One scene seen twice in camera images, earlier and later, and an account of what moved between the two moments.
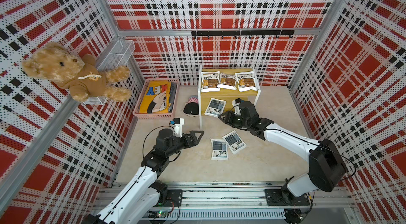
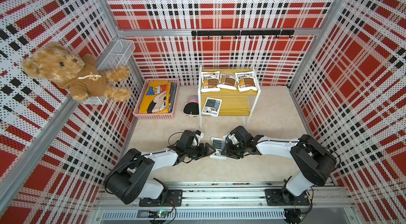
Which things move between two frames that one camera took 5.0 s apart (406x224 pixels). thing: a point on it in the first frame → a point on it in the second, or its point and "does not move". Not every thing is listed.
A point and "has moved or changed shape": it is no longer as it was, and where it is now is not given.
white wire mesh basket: [117, 55] does not move
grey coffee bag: [215, 107] has moved or changed shape
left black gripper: [188, 144] → [203, 153]
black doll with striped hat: [192, 108] does not move
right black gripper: [228, 118] → [229, 152]
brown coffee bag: [227, 82] does not move
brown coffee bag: [210, 81] does not move
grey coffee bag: [219, 149] does not move
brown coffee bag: [246, 81] does not move
